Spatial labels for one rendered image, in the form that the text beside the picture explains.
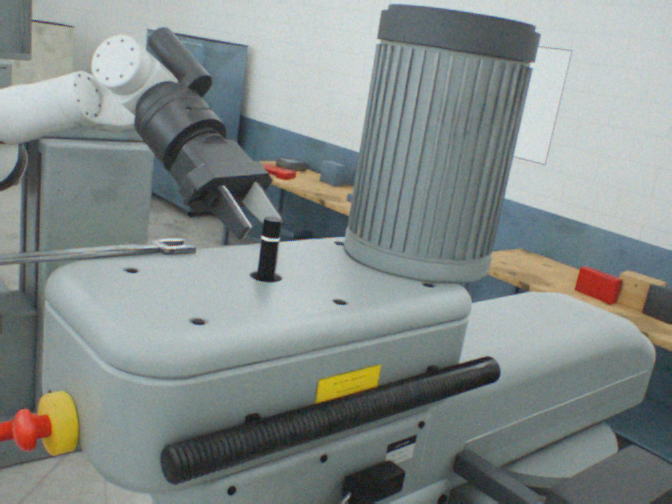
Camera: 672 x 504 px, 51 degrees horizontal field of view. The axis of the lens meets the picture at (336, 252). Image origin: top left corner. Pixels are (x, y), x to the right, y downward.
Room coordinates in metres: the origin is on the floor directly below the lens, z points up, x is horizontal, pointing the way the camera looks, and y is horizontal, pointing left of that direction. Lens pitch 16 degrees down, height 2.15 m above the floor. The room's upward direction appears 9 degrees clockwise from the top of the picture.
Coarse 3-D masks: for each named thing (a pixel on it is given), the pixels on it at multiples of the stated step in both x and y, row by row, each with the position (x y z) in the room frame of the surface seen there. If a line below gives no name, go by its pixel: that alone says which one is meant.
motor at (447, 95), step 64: (384, 64) 0.88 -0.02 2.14; (448, 64) 0.83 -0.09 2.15; (512, 64) 0.85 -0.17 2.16; (384, 128) 0.86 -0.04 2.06; (448, 128) 0.83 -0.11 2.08; (512, 128) 0.87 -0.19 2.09; (384, 192) 0.85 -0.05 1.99; (448, 192) 0.83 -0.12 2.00; (384, 256) 0.84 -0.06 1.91; (448, 256) 0.83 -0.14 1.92
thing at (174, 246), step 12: (156, 240) 0.80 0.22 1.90; (168, 240) 0.81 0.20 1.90; (180, 240) 0.82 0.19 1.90; (24, 252) 0.69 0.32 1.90; (36, 252) 0.70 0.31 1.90; (48, 252) 0.70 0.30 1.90; (60, 252) 0.71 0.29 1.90; (72, 252) 0.71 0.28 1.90; (84, 252) 0.72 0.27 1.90; (96, 252) 0.73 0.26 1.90; (108, 252) 0.74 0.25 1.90; (120, 252) 0.75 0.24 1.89; (132, 252) 0.76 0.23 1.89; (144, 252) 0.77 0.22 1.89; (156, 252) 0.78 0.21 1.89; (168, 252) 0.78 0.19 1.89; (180, 252) 0.79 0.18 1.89; (192, 252) 0.80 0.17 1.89; (0, 264) 0.66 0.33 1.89
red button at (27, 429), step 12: (24, 408) 0.59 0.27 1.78; (24, 420) 0.57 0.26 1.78; (36, 420) 0.58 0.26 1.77; (48, 420) 0.59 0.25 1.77; (12, 432) 0.58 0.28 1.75; (24, 432) 0.56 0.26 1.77; (36, 432) 0.57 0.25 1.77; (48, 432) 0.58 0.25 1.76; (24, 444) 0.56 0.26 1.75; (36, 444) 0.57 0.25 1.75
